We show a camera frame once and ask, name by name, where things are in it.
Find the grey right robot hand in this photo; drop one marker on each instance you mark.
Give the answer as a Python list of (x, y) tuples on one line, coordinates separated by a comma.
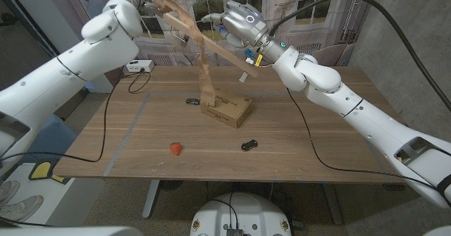
[(243, 24)]

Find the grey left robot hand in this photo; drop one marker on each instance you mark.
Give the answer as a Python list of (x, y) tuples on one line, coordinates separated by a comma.
[(144, 3)]

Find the wooden paper towel holder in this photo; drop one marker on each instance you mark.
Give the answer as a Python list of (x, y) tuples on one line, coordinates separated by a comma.
[(225, 54)]

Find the tan arm wrap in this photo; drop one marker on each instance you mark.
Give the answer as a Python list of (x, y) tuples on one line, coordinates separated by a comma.
[(204, 74)]

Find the cardboard packing box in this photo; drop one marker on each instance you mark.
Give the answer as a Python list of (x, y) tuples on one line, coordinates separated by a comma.
[(232, 111)]

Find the white robot shoulder cover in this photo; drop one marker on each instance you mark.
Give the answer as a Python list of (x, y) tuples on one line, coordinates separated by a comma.
[(70, 231)]

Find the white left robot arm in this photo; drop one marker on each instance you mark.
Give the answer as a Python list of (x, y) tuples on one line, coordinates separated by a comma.
[(63, 77)]

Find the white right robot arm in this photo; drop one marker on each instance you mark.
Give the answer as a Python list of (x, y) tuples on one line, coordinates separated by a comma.
[(359, 116)]

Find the white power strip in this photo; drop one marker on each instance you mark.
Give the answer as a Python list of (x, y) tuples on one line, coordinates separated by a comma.
[(140, 66)]

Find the printed window backdrop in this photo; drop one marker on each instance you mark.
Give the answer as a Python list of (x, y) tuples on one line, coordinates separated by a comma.
[(310, 14)]

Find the small black oval gadget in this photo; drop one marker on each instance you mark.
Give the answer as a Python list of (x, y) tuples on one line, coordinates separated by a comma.
[(192, 101)]

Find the small black toy car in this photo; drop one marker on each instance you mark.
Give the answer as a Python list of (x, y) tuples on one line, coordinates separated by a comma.
[(249, 145)]

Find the red strawberry toy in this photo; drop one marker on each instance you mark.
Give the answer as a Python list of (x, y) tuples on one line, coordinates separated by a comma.
[(176, 148)]

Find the blue padded chair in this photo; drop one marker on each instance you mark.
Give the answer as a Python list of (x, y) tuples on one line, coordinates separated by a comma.
[(53, 141)]

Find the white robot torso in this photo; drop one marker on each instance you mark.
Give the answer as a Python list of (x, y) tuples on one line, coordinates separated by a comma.
[(243, 215)]

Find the grey table leg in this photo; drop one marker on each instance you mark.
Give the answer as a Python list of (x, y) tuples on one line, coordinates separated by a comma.
[(333, 202), (151, 197)]

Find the grey sneaker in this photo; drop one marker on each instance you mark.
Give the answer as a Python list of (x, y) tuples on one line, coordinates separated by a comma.
[(7, 190), (21, 208)]

